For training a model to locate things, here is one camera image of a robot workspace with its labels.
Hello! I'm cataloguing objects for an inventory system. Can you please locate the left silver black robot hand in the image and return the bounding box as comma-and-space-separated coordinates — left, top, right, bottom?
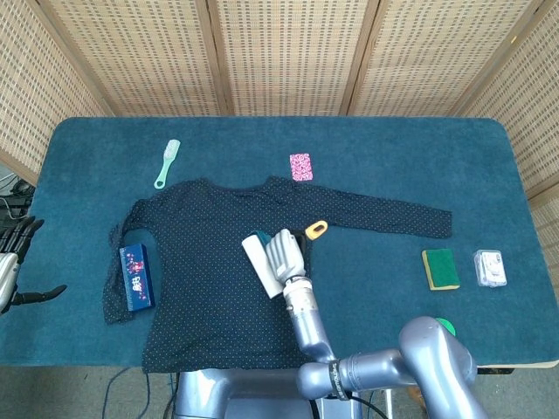
0, 216, 68, 314

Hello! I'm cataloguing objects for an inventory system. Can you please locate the green yellow sponge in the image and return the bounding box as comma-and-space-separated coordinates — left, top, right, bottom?
421, 248, 461, 292

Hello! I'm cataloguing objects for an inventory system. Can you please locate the navy polka dot shirt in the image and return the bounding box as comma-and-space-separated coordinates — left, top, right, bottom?
102, 175, 453, 374

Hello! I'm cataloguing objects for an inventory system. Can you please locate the black cable bundle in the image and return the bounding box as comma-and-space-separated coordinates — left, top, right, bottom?
0, 173, 37, 228

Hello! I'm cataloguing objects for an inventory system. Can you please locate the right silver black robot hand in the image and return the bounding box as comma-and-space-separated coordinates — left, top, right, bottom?
264, 228, 314, 285

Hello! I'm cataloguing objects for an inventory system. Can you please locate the blue printed carton box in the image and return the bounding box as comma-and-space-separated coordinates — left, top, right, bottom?
119, 243, 156, 313

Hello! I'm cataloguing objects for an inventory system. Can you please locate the silver-blue robot base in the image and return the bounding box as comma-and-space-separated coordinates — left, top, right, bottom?
174, 367, 363, 419

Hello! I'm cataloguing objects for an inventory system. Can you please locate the blue carpet table cover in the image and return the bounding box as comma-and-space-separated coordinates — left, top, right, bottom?
0, 115, 559, 368

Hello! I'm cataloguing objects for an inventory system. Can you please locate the white teal lint roller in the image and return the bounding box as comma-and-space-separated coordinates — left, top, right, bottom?
242, 220, 328, 300

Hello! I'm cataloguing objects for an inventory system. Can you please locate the woven bamboo screen panel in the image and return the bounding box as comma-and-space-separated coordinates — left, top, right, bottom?
196, 0, 381, 118
0, 0, 113, 184
25, 0, 235, 118
340, 0, 547, 118
458, 0, 559, 306

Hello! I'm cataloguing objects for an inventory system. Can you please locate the mint green brush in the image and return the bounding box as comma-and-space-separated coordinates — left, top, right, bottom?
153, 139, 182, 190

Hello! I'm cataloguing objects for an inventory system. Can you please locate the pink patterned card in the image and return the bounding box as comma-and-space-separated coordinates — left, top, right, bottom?
289, 153, 315, 182

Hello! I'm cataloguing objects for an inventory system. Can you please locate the blue floor cable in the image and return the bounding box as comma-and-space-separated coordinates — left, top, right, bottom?
100, 366, 152, 419

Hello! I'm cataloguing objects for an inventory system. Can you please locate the clear plastic box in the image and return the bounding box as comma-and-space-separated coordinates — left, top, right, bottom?
473, 249, 508, 289

